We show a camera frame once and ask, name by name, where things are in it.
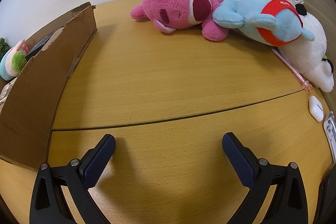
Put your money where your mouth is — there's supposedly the white earbuds case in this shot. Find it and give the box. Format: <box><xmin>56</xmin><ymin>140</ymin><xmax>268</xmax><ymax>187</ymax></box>
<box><xmin>308</xmin><ymin>95</ymin><xmax>324</xmax><ymax>122</ymax></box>

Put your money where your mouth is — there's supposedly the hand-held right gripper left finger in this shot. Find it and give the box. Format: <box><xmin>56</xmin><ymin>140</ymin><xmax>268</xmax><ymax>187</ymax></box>
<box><xmin>30</xmin><ymin>134</ymin><xmax>116</xmax><ymax>224</ymax></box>

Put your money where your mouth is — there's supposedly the pink transparent pen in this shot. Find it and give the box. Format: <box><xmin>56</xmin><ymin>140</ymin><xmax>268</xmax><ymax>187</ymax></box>
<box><xmin>270</xmin><ymin>48</ymin><xmax>313</xmax><ymax>94</ymax></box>

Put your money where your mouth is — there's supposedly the small black box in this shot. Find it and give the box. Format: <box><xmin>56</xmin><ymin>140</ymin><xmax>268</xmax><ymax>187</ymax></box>
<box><xmin>25</xmin><ymin>27</ymin><xmax>65</xmax><ymax>60</ymax></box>

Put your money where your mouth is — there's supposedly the white and silver small device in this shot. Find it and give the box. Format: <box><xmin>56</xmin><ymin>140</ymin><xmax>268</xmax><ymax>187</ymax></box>
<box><xmin>323</xmin><ymin>112</ymin><xmax>336</xmax><ymax>163</ymax></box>

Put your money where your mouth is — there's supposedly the white plush toy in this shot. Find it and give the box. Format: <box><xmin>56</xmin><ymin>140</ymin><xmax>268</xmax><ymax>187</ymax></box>
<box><xmin>278</xmin><ymin>2</ymin><xmax>335</xmax><ymax>93</ymax></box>

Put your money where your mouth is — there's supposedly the blue plush toy red collar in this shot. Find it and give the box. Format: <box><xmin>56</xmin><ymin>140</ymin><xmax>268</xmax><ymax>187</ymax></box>
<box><xmin>212</xmin><ymin>0</ymin><xmax>315</xmax><ymax>46</ymax></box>

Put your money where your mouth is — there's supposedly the green plant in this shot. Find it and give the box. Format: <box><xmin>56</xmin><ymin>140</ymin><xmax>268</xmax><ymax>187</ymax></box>
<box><xmin>0</xmin><ymin>38</ymin><xmax>11</xmax><ymax>56</ymax></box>

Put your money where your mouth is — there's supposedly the white printed packet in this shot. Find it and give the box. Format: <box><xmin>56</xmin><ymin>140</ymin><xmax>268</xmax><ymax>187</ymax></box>
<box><xmin>0</xmin><ymin>81</ymin><xmax>19</xmax><ymax>106</ymax></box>

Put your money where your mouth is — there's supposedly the brown cardboard box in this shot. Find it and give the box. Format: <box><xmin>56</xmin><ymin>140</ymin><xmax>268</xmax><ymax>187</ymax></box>
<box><xmin>0</xmin><ymin>2</ymin><xmax>97</xmax><ymax>171</ymax></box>

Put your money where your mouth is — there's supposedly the pink pig plush toy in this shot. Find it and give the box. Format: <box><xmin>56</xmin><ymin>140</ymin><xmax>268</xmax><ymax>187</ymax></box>
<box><xmin>0</xmin><ymin>39</ymin><xmax>27</xmax><ymax>81</ymax></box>

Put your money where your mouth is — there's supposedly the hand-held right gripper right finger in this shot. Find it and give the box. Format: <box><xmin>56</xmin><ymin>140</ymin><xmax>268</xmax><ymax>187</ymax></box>
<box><xmin>222</xmin><ymin>132</ymin><xmax>308</xmax><ymax>224</ymax></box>

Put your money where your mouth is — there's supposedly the flat black device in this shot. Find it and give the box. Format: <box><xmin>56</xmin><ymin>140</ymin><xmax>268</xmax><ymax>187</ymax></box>
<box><xmin>318</xmin><ymin>169</ymin><xmax>336</xmax><ymax>224</ymax></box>

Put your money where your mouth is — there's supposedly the pink bear plush toy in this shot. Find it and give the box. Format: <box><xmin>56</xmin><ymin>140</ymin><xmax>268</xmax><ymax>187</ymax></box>
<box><xmin>130</xmin><ymin>0</ymin><xmax>228</xmax><ymax>42</ymax></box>

